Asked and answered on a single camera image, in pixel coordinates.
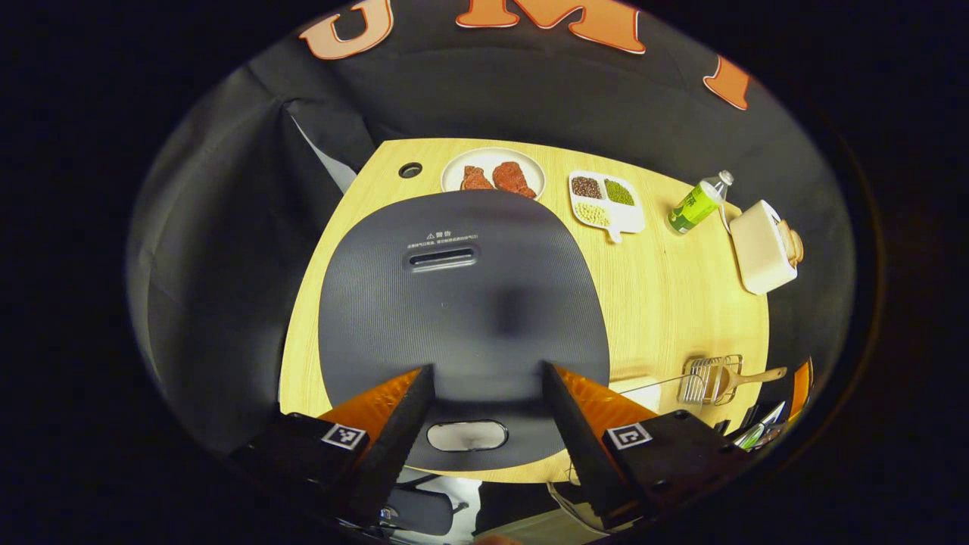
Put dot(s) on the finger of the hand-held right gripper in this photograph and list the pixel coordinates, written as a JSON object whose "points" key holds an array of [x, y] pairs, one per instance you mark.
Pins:
{"points": [[757, 428], [801, 390]]}

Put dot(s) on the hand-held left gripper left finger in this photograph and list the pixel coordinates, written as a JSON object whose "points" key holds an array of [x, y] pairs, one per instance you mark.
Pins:
{"points": [[397, 439]]}

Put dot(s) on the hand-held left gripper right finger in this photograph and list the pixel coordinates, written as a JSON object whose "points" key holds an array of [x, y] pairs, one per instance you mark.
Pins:
{"points": [[579, 446]]}

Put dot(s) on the dark grey rice cooker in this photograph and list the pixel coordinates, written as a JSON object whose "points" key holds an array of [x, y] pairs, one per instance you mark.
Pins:
{"points": [[454, 318]]}

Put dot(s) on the black office chair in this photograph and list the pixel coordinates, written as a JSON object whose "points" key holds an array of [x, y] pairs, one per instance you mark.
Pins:
{"points": [[424, 511]]}

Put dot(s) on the toast bread slice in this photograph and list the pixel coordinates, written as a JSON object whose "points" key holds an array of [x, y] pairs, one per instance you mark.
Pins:
{"points": [[793, 244]]}

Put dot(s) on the white toaster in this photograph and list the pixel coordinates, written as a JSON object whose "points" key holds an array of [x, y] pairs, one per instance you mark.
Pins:
{"points": [[757, 250]]}

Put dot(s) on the green label water bottle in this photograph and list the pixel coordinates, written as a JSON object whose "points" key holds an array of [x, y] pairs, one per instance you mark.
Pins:
{"points": [[695, 207]]}

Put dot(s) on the white divided bean dish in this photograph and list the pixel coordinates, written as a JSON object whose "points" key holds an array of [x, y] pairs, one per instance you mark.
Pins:
{"points": [[624, 216]]}

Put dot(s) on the red meat piece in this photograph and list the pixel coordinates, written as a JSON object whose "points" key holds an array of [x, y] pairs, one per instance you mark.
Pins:
{"points": [[475, 179], [513, 178]]}

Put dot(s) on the white round plate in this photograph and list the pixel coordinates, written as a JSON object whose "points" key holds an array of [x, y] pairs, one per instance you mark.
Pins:
{"points": [[492, 157]]}

